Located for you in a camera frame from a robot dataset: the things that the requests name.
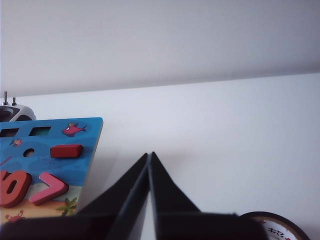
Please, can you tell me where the pink greater-than sign piece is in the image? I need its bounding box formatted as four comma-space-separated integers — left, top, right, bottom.
29, 171, 70, 206

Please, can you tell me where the colourful wooden puzzle board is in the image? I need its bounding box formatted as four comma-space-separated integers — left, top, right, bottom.
0, 116, 105, 225

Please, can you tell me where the dark tape roll printed core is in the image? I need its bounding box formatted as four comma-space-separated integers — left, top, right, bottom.
238, 211, 311, 240

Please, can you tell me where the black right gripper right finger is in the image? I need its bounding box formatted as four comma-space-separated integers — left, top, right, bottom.
147, 151, 201, 240

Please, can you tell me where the red minus sign piece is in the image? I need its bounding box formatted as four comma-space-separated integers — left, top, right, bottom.
49, 144, 84, 159

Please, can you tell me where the grey remote controller with toggles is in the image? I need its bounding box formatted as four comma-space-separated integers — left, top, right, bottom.
0, 91, 37, 123

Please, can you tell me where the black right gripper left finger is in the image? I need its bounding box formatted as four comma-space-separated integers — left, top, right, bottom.
76, 152, 151, 240

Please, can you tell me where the red zero puzzle piece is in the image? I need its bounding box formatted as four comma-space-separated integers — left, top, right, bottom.
0, 169, 33, 209

